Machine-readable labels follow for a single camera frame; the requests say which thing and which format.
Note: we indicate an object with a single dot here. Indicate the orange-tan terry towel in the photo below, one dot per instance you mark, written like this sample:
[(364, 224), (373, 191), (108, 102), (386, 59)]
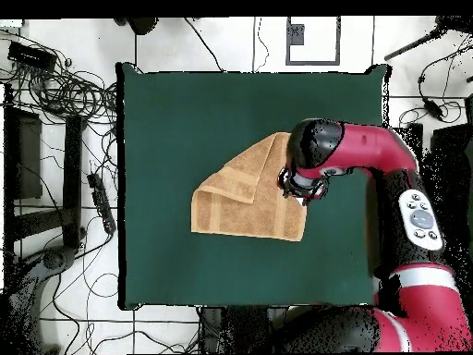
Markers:
[(244, 210)]

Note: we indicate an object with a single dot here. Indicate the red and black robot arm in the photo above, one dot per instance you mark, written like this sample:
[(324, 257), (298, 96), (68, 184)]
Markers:
[(417, 303)]

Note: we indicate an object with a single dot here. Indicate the black power adapter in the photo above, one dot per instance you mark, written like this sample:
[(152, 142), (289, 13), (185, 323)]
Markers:
[(433, 109)]

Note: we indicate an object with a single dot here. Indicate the dark green table cloth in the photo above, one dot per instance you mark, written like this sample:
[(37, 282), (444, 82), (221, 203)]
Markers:
[(184, 111)]

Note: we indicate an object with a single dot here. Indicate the black tripod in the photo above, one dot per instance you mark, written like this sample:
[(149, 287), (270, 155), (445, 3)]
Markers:
[(410, 46)]

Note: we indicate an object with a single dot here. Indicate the black power strip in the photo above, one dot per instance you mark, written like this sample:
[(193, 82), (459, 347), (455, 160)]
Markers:
[(101, 203)]

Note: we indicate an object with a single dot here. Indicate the dark tripod base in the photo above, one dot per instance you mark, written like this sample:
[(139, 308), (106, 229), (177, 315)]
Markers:
[(55, 259)]

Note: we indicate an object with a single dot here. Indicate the black electronics box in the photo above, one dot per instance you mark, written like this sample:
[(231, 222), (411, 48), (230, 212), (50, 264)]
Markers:
[(31, 55)]

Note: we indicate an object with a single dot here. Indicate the black metal frame stand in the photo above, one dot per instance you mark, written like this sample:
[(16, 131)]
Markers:
[(451, 155), (72, 166)]

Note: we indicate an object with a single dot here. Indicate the grey square floor frame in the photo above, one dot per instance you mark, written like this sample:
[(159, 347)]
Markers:
[(295, 35)]

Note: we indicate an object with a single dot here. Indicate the black robot pedestal stand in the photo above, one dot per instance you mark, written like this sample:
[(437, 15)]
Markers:
[(244, 332)]

